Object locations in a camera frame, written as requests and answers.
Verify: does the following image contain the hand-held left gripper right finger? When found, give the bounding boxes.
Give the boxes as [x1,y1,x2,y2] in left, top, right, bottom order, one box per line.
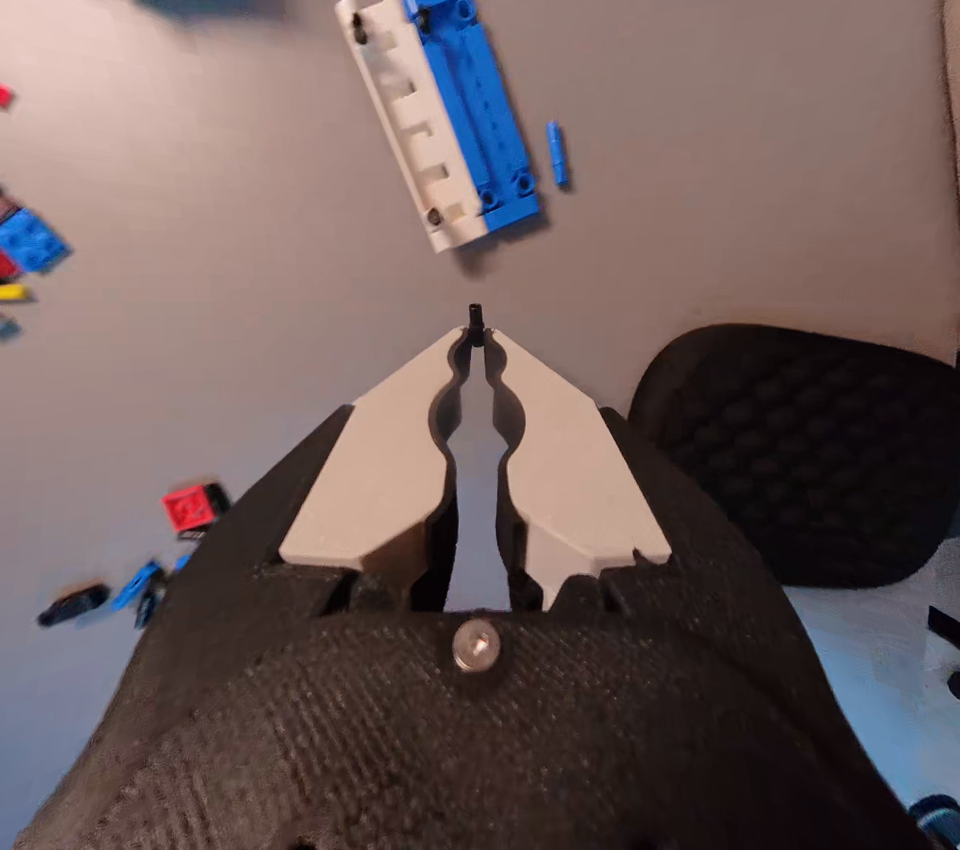
[482,329,672,613]

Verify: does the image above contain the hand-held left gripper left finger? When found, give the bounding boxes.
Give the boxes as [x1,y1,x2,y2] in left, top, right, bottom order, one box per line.
[277,327,471,609]

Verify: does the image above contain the heap of black blue pins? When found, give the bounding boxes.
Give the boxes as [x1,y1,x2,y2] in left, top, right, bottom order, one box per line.
[112,554,193,630]

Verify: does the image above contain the blue lego pin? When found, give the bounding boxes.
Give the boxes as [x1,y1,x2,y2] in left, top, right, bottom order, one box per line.
[545,120,571,190]

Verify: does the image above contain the white lego panel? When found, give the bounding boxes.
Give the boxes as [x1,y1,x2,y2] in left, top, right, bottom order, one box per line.
[333,0,490,255]

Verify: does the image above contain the blue lego panel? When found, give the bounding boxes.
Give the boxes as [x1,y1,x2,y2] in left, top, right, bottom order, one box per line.
[402,0,543,238]

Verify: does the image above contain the red square lego plate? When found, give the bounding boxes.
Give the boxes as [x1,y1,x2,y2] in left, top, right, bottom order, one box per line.
[161,483,232,541]

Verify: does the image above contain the black lego liftarm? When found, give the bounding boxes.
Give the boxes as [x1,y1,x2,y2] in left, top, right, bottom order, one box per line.
[37,582,112,628]

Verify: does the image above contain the pile of mixed lego pieces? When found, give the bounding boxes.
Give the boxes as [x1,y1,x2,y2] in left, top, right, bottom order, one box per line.
[0,186,74,341]

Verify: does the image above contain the black textured pad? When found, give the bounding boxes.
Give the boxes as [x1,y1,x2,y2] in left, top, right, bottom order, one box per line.
[628,323,960,590]

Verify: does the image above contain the person's beige hoodie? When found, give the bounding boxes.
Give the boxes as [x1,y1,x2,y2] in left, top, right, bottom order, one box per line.
[942,0,960,191]

